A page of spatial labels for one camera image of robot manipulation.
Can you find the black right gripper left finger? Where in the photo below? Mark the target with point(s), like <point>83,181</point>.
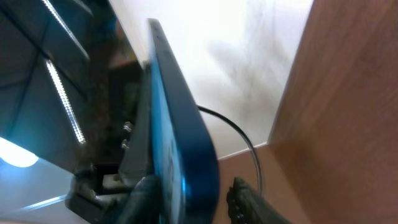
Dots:
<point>142,205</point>

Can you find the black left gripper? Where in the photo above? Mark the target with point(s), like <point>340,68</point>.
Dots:
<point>123,157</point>

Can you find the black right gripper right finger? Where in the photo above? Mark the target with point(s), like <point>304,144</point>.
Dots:
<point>246,206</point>

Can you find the blue smartphone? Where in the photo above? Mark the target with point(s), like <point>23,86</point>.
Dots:
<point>183,152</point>

